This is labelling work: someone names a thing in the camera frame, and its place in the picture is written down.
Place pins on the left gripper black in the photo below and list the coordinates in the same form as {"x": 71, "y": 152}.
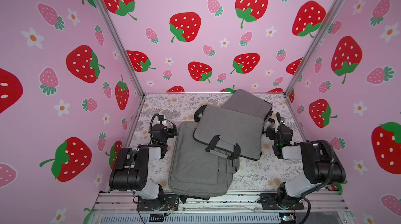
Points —
{"x": 169, "y": 130}

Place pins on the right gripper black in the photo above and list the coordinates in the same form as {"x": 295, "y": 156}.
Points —
{"x": 274, "y": 131}

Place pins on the grey laptop bag with handles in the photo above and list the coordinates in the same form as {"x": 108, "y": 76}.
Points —
{"x": 229, "y": 134}

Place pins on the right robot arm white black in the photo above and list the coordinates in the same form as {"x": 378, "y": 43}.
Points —
{"x": 321, "y": 167}

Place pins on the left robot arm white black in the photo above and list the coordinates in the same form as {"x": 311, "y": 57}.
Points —
{"x": 130, "y": 171}

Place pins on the large grey backpack bag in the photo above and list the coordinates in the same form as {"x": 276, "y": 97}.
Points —
{"x": 195, "y": 173}

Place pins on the grey laptop sleeve at back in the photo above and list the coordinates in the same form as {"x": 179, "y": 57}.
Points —
{"x": 247, "y": 103}

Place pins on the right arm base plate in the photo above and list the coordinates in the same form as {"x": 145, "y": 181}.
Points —
{"x": 279, "y": 202}

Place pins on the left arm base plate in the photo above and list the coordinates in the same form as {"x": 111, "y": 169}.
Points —
{"x": 169, "y": 201}

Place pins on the aluminium front rail frame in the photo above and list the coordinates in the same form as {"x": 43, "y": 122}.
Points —
{"x": 236, "y": 207}

